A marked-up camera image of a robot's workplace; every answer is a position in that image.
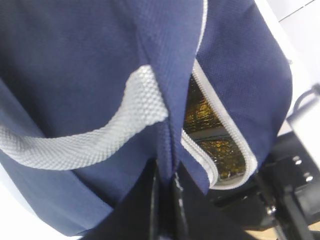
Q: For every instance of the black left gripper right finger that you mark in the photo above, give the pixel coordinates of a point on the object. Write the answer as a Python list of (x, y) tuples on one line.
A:
[(195, 218)]

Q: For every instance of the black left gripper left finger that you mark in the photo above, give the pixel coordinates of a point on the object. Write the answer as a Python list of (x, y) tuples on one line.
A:
[(137, 216)]

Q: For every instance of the navy blue lunch bag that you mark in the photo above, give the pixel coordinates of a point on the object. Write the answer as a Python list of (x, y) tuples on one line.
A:
[(91, 90)]

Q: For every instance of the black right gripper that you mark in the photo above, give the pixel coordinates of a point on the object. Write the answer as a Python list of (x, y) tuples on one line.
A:
[(281, 201)]

